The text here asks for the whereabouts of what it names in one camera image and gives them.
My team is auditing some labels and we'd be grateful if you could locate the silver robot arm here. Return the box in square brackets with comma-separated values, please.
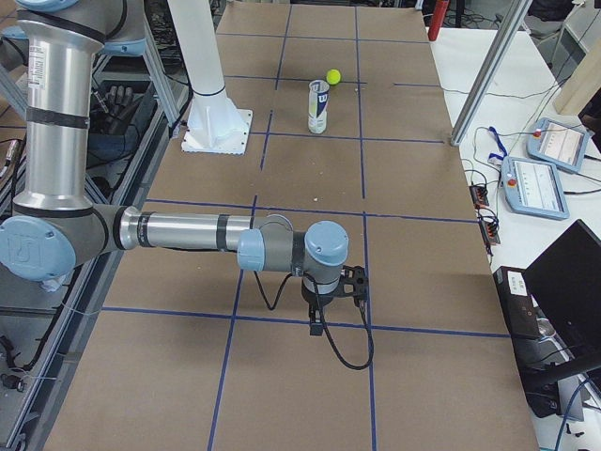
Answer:
[1, 1, 349, 335]

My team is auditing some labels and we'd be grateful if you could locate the black camera cable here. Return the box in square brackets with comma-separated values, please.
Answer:
[253, 271, 376, 371]

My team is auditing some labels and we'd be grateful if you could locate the far blue teach pendant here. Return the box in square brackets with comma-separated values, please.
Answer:
[527, 117, 591, 174]

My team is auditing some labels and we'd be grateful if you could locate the near black orange connector box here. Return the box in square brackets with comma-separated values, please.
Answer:
[478, 216, 501, 247]

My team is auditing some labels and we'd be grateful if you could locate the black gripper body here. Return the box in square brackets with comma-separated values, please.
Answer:
[301, 276, 348, 310]

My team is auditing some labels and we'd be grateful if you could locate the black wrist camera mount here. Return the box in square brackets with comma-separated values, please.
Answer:
[340, 265, 369, 303]

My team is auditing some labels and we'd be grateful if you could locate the black orange connector box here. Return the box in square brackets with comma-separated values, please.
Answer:
[469, 184, 489, 209]
[478, 216, 501, 247]

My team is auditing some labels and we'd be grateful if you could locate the yellow tennis ball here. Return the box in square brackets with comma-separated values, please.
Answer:
[326, 69, 342, 86]

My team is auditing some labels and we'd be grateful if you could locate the red fire extinguisher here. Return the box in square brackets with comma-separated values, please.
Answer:
[428, 0, 449, 42]

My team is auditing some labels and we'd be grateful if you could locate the near blue teach pendant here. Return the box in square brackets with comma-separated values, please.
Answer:
[501, 157, 570, 220]

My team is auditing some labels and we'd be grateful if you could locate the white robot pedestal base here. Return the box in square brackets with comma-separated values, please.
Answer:
[168, 0, 253, 155]

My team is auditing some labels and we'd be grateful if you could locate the blue teach pendant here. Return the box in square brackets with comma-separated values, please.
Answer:
[527, 117, 591, 174]
[501, 157, 570, 220]

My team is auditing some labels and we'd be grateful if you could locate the far black orange connector box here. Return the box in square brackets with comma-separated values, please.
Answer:
[469, 184, 489, 209]

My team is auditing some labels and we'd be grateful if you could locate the clear tennis ball can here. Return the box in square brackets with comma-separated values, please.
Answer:
[308, 80, 330, 134]

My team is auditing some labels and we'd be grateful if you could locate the aluminium frame post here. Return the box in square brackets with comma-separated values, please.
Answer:
[450, 0, 532, 147]

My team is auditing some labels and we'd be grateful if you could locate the black computer box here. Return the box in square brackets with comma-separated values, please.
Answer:
[493, 266, 584, 421]

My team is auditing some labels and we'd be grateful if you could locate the black monitor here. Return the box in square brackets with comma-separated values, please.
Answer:
[523, 218, 601, 391]

